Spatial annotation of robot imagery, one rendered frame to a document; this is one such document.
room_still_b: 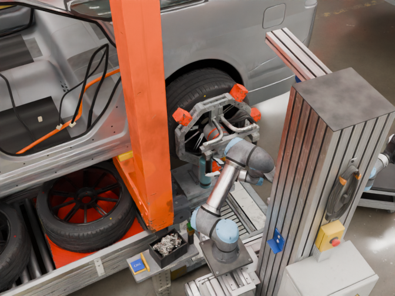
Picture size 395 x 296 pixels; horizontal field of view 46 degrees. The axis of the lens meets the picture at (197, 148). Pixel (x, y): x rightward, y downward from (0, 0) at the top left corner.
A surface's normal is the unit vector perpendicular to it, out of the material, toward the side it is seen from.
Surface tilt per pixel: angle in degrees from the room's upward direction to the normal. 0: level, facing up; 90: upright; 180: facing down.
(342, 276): 0
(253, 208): 0
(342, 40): 0
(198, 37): 90
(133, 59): 90
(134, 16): 90
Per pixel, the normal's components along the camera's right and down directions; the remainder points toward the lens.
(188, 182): 0.00, -0.69
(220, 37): 0.47, 0.65
